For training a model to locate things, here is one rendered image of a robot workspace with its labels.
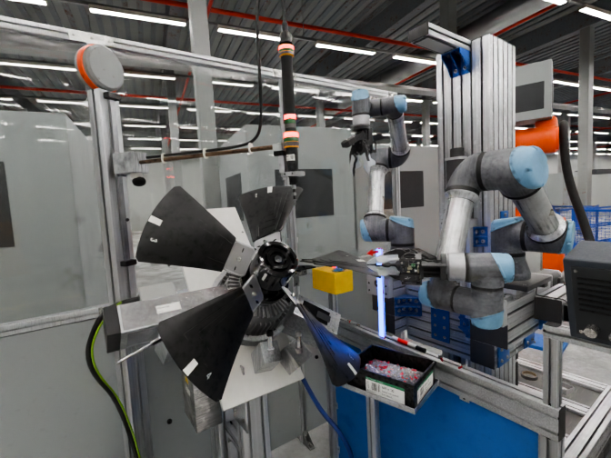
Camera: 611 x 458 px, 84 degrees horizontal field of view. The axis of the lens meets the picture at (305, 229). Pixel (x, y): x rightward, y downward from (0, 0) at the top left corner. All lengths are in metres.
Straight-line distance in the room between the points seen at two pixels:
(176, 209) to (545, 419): 1.06
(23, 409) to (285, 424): 1.19
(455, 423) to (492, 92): 1.29
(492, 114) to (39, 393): 2.09
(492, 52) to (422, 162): 3.94
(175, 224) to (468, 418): 1.01
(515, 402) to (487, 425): 0.14
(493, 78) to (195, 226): 1.38
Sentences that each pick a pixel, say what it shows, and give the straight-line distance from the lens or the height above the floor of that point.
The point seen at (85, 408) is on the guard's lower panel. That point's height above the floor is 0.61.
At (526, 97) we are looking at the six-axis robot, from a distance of 4.88.
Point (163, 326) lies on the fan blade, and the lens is 0.78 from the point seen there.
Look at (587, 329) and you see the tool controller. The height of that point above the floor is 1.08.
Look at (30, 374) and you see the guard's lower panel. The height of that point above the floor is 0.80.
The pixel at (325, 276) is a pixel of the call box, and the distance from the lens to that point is 1.45.
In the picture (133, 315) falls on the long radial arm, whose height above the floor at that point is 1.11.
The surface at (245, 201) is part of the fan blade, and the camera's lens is 1.20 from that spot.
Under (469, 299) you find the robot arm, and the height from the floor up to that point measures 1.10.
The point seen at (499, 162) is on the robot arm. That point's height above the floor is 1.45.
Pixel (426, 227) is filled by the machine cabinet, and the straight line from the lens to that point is 5.68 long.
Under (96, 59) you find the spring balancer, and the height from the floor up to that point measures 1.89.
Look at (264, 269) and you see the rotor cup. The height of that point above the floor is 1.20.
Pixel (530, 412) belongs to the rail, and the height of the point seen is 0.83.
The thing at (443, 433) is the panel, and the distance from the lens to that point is 1.33.
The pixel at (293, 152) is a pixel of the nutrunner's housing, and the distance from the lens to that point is 1.00.
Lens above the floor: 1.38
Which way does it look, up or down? 5 degrees down
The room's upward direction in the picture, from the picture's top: 3 degrees counter-clockwise
